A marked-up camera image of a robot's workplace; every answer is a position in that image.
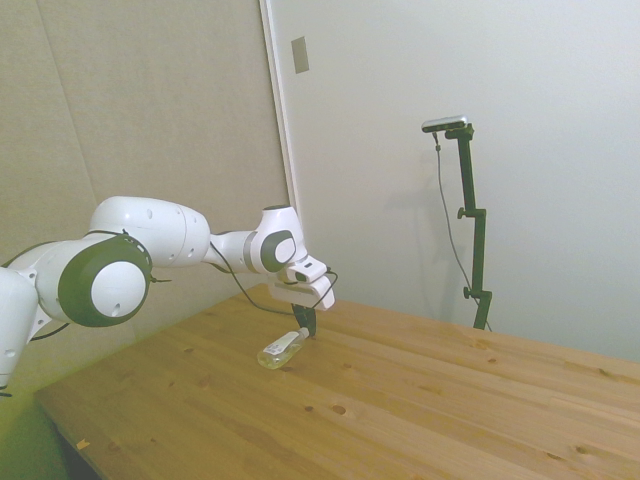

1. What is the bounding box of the grey wall plate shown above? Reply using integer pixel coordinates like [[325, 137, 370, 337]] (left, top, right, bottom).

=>
[[290, 35, 311, 76]]

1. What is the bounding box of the black camera stand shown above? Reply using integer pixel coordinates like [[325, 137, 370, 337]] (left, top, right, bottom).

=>
[[442, 124, 494, 332]]

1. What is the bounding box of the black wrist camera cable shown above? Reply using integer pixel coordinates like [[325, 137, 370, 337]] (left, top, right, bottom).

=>
[[207, 238, 340, 316]]

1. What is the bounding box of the clear hand sanitizer bottle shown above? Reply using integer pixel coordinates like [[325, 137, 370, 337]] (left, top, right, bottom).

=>
[[256, 328, 311, 372]]

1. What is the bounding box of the silver exterior camera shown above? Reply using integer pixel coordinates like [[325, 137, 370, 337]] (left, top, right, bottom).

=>
[[421, 115, 471, 135]]

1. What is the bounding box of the white door frame trim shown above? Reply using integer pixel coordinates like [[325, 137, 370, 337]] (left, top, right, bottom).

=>
[[258, 0, 302, 217]]

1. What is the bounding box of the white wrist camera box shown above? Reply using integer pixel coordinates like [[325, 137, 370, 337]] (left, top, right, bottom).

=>
[[284, 254, 330, 287]]

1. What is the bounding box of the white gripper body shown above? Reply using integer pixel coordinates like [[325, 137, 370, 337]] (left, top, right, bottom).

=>
[[272, 273, 337, 311]]

